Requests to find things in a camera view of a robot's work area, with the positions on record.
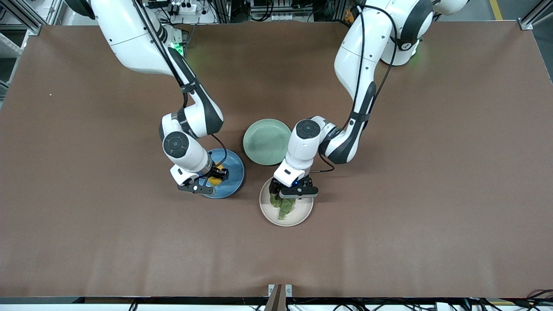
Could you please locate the yellow lemon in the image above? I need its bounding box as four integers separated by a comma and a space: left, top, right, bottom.
207, 163, 224, 186

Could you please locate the green lettuce leaf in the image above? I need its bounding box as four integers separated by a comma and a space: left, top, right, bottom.
270, 195, 297, 220

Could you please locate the blue plate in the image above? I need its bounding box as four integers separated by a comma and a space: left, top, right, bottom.
200, 149, 246, 199

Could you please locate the beige plate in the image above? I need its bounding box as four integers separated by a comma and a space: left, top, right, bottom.
259, 175, 314, 227

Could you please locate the light green plate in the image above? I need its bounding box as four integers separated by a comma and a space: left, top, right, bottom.
243, 119, 293, 166

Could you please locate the brown table mat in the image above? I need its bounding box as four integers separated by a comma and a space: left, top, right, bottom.
0, 19, 553, 298

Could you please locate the white power strip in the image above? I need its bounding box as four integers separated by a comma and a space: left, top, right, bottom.
168, 1, 198, 14

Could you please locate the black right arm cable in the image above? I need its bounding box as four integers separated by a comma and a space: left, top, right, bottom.
132, 0, 228, 170

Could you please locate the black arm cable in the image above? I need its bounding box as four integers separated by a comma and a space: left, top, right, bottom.
319, 3, 404, 174
132, 0, 228, 170

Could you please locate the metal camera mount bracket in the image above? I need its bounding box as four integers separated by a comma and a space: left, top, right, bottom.
264, 284, 293, 311

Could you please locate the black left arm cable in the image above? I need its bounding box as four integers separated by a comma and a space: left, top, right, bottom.
319, 3, 404, 174

